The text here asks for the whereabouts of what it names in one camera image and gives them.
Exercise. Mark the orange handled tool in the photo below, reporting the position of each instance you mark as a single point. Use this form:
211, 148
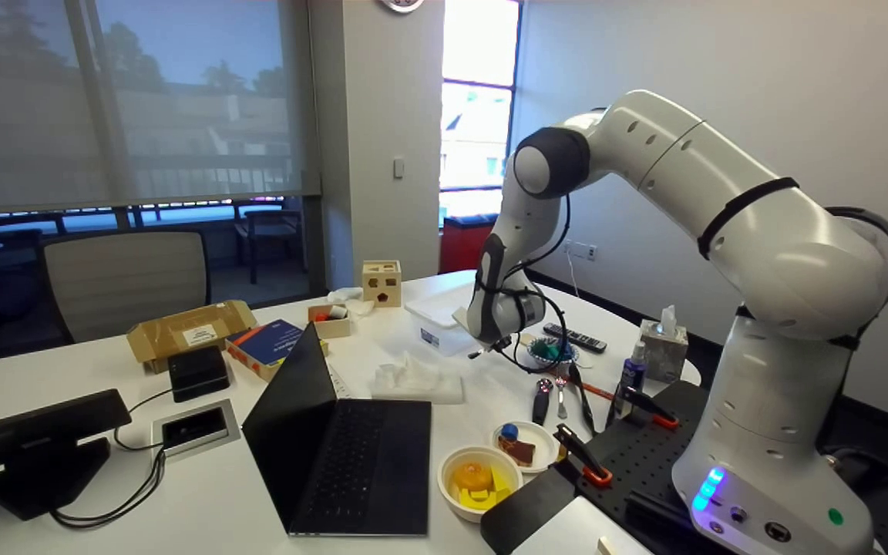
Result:
627, 403

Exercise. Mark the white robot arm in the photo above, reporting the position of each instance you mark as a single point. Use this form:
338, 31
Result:
805, 290

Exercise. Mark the black marker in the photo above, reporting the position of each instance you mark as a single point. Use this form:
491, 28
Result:
539, 403

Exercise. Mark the grey remote control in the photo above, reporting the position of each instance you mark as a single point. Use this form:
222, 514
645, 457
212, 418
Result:
580, 341

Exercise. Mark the clear plastic container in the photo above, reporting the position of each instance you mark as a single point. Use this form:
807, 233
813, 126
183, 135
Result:
438, 322

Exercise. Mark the small white plate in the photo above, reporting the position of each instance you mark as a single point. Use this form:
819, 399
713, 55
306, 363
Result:
528, 444

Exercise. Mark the blue book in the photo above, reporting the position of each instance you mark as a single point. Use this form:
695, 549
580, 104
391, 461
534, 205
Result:
266, 345

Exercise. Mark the small wooden box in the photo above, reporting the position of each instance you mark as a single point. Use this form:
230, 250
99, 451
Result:
331, 322

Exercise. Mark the red bin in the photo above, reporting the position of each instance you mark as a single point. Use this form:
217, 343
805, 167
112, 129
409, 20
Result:
464, 240

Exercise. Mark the blue patterned bowl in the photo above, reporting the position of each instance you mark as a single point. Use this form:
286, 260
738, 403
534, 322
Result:
550, 350

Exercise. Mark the yellow-filled white bowl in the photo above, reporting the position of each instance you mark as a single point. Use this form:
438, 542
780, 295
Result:
476, 479

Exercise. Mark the grey office chair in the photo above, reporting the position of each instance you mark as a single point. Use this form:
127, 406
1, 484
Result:
106, 286

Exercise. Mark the black laptop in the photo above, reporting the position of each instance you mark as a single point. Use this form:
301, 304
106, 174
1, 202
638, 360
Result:
334, 463

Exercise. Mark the black small box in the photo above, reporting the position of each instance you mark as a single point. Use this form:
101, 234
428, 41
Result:
197, 370

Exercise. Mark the grey tissue box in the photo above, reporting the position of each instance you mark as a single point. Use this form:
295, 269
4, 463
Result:
665, 345

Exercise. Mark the black orange clamp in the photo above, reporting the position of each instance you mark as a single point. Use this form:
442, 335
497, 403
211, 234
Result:
600, 477

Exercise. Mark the black conference device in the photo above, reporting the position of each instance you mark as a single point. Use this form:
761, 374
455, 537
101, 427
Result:
53, 451

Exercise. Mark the wooden shape sorter cube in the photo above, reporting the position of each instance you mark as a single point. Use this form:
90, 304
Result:
379, 282

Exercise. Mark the cardboard box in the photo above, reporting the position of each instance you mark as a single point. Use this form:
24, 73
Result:
154, 343

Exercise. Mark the crumpled white plastic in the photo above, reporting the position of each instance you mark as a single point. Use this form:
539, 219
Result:
418, 379

